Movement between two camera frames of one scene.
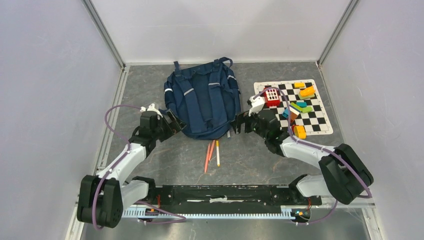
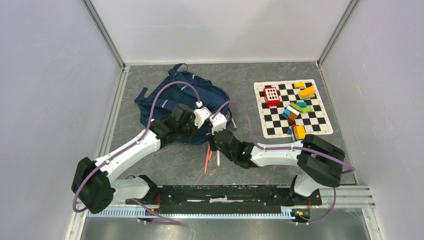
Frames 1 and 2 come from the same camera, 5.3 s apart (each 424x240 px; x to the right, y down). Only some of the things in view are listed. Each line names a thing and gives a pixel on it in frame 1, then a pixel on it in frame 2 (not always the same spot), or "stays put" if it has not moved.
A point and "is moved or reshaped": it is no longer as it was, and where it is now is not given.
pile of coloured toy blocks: x=295 y=109 stays put
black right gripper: x=240 y=119 → x=213 y=147
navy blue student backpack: x=206 y=98 is moved or reshaped
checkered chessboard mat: x=295 y=102 stays put
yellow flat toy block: x=299 y=85 stays put
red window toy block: x=272 y=97 stays put
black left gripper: x=173 y=127 → x=187 y=138
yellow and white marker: x=217 y=153 stays put
